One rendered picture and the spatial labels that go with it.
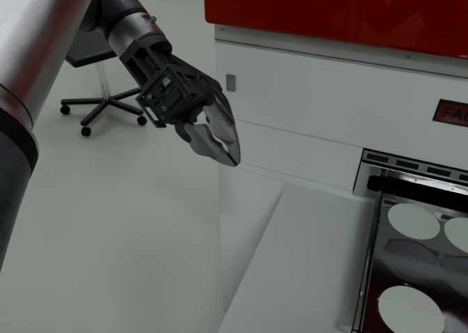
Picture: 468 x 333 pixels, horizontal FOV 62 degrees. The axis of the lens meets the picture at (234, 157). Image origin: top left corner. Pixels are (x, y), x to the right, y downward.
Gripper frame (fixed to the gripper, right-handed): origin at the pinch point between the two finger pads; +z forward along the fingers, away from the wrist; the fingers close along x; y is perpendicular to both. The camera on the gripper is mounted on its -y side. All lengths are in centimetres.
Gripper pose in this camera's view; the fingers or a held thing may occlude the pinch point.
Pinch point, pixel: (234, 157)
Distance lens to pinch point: 55.5
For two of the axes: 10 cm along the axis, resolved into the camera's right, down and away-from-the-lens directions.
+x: 7.0, -6.2, -3.6
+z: 6.0, 7.8, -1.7
